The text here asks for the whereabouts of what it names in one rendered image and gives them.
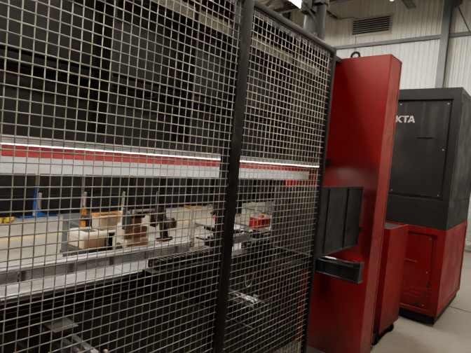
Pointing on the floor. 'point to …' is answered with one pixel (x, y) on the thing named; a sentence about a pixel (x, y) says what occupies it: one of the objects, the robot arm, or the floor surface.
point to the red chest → (390, 278)
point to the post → (230, 174)
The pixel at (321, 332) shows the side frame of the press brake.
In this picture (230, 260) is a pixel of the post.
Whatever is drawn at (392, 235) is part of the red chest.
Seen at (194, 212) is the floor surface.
